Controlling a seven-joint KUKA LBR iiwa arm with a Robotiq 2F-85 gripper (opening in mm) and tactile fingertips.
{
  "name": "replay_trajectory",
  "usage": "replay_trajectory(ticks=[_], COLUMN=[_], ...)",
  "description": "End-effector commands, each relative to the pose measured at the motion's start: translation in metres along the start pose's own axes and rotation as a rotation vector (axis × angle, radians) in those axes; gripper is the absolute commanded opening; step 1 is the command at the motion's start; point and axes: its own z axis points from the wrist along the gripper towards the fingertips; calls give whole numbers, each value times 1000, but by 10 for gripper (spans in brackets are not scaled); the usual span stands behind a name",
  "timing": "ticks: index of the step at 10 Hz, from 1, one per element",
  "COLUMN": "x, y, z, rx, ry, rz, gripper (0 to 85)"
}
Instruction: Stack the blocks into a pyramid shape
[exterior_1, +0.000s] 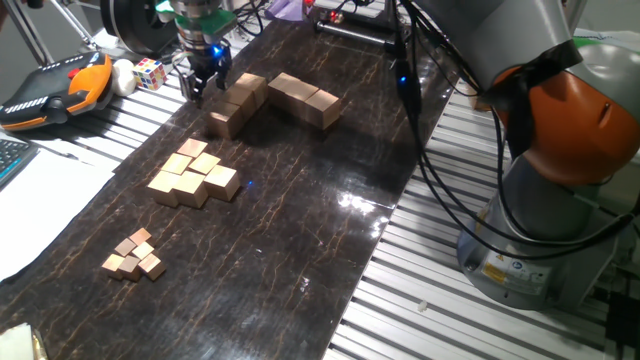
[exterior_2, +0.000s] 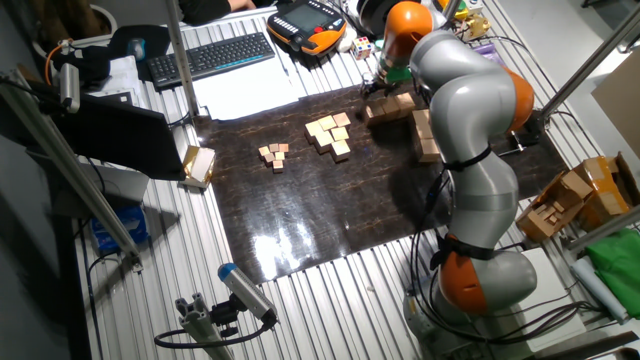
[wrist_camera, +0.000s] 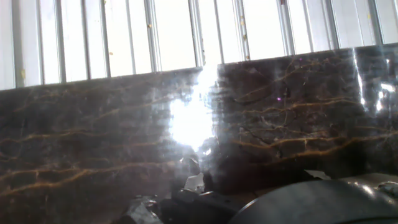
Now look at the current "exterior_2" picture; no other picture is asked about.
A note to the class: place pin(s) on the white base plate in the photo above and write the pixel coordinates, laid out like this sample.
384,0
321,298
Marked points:
555,290

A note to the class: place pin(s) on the blue tissue pack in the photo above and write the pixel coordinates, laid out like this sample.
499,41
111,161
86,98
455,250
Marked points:
122,227

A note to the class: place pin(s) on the open cardboard box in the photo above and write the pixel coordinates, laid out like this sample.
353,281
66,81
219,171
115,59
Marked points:
565,187

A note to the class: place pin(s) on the black laptop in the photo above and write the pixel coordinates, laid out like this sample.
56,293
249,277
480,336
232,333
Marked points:
125,135

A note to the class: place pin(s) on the small wooden cube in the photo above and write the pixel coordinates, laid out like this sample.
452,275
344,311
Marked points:
269,158
283,147
274,147
264,150
280,155
277,165

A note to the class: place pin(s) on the silver depth camera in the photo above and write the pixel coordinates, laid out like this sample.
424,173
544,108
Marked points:
69,87

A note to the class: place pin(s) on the black marble pattern mat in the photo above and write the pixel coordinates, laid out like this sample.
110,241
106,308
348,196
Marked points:
310,215

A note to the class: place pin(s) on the grey computer mouse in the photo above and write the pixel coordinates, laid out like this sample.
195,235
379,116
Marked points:
136,48

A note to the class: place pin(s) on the short aluminium profile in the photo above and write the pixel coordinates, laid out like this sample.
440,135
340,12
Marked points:
200,325

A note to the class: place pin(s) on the cardboard box yellow tape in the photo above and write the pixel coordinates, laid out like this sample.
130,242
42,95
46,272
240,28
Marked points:
605,190

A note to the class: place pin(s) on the gold metal object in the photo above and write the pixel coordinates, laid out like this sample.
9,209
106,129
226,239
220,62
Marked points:
477,26

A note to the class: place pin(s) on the gold white small box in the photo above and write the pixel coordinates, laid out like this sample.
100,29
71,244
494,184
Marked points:
202,165

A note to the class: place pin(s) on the flat cardboard sheet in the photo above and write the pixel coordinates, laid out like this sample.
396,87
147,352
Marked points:
622,105

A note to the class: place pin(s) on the black computer keyboard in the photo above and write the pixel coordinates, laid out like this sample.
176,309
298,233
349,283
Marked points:
210,57

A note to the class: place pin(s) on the large white paper sheet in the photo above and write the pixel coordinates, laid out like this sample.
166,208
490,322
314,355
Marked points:
245,95

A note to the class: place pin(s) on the orange black teach pendant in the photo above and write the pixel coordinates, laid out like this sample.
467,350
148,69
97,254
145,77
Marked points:
305,20

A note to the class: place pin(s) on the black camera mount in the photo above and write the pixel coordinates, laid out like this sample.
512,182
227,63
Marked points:
225,315

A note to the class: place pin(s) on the black cloth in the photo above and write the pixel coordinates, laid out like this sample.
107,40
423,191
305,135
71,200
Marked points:
85,65

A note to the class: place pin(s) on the black filament spool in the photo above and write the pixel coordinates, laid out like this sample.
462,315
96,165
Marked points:
370,17

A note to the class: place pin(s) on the large wooden cube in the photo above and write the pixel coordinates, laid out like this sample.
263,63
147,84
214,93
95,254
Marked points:
424,131
390,106
429,149
421,117
405,102
375,114

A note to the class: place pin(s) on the colourful puzzle cube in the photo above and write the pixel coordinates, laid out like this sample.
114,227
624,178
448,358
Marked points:
361,48

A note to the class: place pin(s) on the bare person hand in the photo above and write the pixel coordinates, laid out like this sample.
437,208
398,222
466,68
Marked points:
245,4

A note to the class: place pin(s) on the white round pot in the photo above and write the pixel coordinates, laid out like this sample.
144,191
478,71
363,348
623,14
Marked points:
111,20

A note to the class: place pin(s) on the white paper stack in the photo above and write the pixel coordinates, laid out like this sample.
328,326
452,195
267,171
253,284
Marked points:
122,75

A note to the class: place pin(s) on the grey laptop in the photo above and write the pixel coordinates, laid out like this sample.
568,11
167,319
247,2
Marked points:
125,187

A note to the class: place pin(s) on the black mouse pad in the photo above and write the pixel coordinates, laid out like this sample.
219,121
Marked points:
157,40

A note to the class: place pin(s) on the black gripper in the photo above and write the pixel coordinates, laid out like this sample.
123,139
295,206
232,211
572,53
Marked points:
378,85

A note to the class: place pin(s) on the purple plastic bag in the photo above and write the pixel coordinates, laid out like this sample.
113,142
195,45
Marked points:
489,52

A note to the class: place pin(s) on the yellow green button box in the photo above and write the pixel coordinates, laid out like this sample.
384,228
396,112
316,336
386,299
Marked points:
461,11

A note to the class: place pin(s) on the aluminium frame beam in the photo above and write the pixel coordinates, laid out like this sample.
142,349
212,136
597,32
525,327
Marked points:
181,60
595,57
605,230
451,7
65,165

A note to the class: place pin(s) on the forearm in black sleeve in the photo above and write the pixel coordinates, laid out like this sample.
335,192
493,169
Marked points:
205,10

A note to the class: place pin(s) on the black metal bar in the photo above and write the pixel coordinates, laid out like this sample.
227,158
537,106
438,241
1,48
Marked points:
590,347

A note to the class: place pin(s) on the green flange adapter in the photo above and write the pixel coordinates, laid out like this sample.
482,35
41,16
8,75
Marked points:
397,74

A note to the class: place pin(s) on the green cloth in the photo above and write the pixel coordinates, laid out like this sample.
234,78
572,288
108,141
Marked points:
617,270

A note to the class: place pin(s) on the medium wooden cube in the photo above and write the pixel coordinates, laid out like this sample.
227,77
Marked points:
324,139
313,129
340,150
342,119
327,122
340,133

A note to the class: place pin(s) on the white paper roll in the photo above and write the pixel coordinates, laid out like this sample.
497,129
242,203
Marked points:
597,287

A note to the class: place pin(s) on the silver camera blue cap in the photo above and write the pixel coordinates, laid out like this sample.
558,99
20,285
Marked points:
245,290

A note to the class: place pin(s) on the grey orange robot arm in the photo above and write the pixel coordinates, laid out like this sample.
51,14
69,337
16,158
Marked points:
470,110

